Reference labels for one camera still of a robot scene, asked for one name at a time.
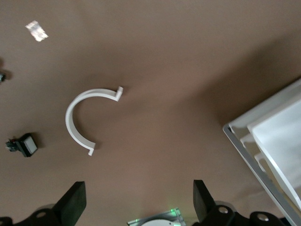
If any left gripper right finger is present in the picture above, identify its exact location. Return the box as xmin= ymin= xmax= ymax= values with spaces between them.
xmin=192 ymin=180 xmax=237 ymax=226

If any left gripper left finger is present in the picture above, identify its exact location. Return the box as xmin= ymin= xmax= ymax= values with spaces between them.
xmin=14 ymin=181 xmax=87 ymax=226

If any black switch with white face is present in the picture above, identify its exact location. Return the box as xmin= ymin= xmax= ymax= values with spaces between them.
xmin=5 ymin=133 xmax=38 ymax=158

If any white curved plastic bracket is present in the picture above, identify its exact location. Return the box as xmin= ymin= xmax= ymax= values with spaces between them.
xmin=65 ymin=86 xmax=124 ymax=157

